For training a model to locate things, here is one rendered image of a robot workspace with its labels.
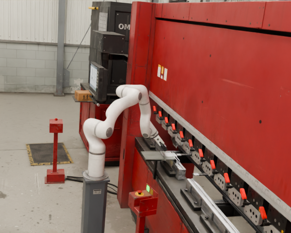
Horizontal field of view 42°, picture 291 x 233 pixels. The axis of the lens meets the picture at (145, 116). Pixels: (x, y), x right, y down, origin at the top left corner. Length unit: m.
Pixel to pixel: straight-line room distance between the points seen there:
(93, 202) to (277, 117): 1.52
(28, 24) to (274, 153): 8.30
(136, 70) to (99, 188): 1.59
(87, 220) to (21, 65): 7.24
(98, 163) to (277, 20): 1.55
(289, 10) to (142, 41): 2.28
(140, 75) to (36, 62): 6.04
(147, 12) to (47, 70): 6.18
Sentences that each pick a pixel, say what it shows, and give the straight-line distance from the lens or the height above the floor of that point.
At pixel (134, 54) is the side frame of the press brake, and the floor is 1.77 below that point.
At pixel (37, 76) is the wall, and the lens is 9.84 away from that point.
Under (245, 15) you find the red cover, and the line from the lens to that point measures 2.22.
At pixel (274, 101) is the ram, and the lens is 1.93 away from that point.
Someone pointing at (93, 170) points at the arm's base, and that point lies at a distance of 2.76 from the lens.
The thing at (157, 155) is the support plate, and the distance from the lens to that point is 3.31.
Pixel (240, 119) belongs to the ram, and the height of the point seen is 1.66.
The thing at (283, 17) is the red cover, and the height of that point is 2.22.
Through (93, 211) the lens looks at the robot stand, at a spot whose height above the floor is 0.75.
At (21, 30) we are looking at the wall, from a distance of 9.68.
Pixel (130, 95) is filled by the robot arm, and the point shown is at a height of 1.59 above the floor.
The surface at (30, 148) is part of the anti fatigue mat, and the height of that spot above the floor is 0.02.
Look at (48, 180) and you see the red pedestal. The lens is 5.00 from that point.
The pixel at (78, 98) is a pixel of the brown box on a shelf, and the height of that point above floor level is 1.03.
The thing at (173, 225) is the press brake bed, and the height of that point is 0.65.
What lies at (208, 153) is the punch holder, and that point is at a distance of 2.59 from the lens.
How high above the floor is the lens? 2.18
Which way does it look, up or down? 15 degrees down
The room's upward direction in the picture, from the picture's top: 5 degrees clockwise
